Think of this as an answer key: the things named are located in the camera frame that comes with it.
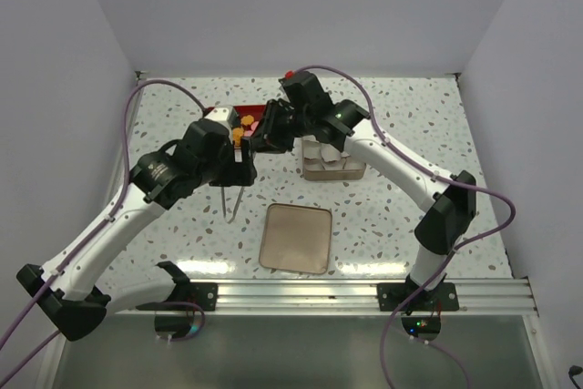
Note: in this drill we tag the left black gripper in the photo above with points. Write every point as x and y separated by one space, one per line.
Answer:
240 173

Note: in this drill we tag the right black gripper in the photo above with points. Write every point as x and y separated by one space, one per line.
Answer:
267 138

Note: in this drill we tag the square cookie tin box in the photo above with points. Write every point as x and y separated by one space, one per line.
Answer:
323 162

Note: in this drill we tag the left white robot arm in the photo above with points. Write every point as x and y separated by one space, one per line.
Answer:
65 287

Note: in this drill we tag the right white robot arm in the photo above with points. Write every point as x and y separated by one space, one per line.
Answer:
448 202

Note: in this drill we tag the orange cookie top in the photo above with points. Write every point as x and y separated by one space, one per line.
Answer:
247 121

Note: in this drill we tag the red rectangular tray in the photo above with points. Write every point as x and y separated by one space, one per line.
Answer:
255 110

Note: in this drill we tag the square tin lid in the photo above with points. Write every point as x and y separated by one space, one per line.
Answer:
296 239

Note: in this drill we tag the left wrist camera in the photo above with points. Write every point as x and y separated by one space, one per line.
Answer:
227 116

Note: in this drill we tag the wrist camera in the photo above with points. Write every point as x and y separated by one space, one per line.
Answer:
293 79
227 116

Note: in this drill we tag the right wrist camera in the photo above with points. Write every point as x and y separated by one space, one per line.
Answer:
293 79

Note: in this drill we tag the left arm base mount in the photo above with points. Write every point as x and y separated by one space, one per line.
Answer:
181 289

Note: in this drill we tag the aluminium front rail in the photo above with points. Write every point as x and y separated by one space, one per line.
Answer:
370 297

